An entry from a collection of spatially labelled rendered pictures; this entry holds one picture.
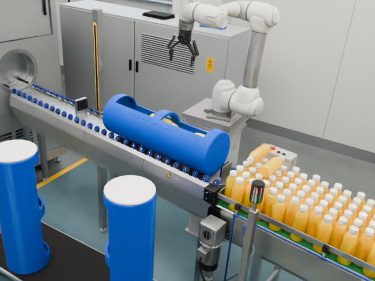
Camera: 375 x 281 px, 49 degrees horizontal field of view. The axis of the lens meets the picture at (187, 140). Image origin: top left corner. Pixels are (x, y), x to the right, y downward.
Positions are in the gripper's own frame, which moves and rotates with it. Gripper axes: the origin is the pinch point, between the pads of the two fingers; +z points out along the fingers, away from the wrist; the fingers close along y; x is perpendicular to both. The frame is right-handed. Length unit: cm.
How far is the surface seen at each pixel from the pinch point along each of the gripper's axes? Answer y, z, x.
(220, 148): 38, 41, -16
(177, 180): 17, 67, -27
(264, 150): 64, 35, -13
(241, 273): 74, 76, -71
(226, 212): 55, 60, -48
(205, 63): -23, 56, 140
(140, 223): 16, 60, -78
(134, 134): -20, 52, -16
